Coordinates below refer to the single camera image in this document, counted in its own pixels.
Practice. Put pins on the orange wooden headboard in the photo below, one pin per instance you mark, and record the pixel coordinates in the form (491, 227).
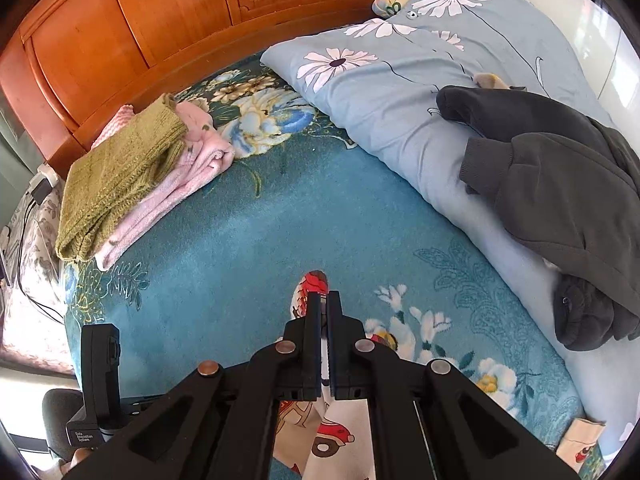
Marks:
(68, 65)

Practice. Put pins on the light blue daisy quilt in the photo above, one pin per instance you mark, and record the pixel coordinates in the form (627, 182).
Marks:
(379, 80)

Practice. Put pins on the folded olive green sweater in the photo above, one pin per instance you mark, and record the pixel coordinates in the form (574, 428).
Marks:
(105, 184)

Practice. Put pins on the pale floral pillow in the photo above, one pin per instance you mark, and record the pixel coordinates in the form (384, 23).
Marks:
(387, 8)

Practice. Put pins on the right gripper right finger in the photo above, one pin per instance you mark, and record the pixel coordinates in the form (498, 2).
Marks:
(429, 421)

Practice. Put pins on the teal floral bed blanket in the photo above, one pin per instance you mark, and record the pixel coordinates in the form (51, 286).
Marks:
(214, 279)

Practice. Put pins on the black power adapter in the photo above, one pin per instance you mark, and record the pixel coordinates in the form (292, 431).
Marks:
(41, 185)

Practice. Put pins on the folded pink garment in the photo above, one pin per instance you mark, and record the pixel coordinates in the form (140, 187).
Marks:
(206, 155)

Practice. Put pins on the patterned bedside cloth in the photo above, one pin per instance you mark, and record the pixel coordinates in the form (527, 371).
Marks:
(32, 291)

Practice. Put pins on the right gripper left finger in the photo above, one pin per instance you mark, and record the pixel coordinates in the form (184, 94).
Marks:
(219, 422)

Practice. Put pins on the dark grey fleece jacket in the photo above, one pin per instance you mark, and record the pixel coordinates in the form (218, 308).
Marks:
(566, 187)

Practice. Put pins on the cream car print pants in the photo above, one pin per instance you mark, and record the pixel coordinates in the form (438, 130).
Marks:
(330, 439)

